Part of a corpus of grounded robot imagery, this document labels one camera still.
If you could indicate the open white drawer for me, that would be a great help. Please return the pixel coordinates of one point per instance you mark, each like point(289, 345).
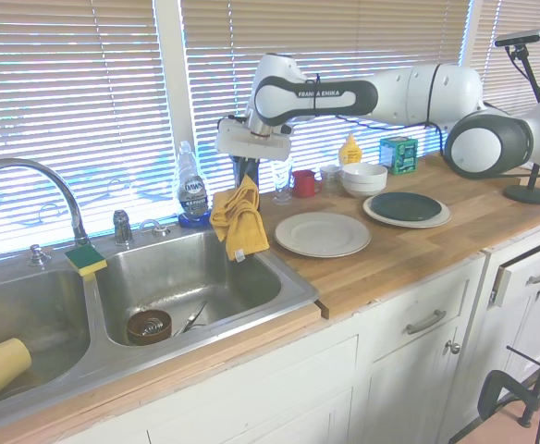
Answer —
point(517, 282)

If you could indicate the small clear cup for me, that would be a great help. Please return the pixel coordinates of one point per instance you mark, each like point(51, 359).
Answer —
point(330, 178)

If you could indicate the chrome sink knob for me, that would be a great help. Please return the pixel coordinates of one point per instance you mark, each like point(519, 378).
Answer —
point(38, 255)

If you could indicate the black shaker bottle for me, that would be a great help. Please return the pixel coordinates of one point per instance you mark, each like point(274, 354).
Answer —
point(236, 168)

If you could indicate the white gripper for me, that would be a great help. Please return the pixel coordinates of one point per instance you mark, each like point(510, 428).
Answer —
point(251, 143)

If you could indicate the green cardboard box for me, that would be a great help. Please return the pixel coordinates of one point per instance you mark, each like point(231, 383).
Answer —
point(397, 155)

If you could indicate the tall clear footed glass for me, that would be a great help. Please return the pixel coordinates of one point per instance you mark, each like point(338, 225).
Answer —
point(281, 182)

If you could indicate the metal coil whisk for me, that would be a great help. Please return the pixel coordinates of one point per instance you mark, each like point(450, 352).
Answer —
point(152, 326)

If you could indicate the yellow mustard bottle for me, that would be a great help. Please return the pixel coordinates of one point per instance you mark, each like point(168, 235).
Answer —
point(350, 152)

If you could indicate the white window blind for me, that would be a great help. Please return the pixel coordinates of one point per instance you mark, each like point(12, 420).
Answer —
point(321, 28)
point(66, 115)
point(492, 23)

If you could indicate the metal cabinet knob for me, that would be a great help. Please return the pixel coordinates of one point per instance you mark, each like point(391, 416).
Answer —
point(453, 348)

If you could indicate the red mug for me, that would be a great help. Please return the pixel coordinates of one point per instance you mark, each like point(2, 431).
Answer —
point(303, 185)

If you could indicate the white plate gold rim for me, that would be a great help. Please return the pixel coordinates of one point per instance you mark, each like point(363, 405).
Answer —
point(321, 233)

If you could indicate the metal tongs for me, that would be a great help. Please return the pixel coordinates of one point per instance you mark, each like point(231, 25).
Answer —
point(191, 319)

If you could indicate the white base cabinet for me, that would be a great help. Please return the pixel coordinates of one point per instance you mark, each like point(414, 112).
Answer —
point(251, 393)

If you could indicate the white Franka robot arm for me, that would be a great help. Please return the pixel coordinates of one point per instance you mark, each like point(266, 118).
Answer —
point(413, 92)

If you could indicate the large cream plate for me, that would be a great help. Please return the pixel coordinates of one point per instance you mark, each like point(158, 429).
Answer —
point(408, 224)

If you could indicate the black round-base camera stand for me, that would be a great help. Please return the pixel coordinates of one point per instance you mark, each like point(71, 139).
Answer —
point(529, 194)

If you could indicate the yellow cloth towel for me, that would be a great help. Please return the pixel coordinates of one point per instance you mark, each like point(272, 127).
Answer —
point(244, 222)

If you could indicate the dark metal table clamp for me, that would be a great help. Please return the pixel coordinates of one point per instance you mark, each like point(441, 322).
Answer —
point(492, 393)

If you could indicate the dark green plate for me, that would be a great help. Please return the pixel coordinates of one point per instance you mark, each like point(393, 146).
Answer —
point(404, 205)

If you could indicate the yellow green sponge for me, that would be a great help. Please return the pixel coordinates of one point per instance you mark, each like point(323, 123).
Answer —
point(85, 260)

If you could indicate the brown bowl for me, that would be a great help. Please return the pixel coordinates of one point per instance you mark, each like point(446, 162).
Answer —
point(136, 335)

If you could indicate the stainless steel double sink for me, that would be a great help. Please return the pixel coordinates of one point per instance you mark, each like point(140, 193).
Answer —
point(182, 287)

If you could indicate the grey stereo camera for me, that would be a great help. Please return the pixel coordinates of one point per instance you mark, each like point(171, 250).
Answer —
point(519, 38)

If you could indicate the white ceramic bowl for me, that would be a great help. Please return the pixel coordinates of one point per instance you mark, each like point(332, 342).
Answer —
point(364, 193)
point(364, 175)

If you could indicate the clear Dawn soap bottle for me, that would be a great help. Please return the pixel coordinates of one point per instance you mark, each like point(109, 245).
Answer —
point(193, 189)

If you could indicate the chrome gooseneck faucet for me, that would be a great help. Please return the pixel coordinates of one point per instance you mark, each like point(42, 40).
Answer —
point(73, 208)

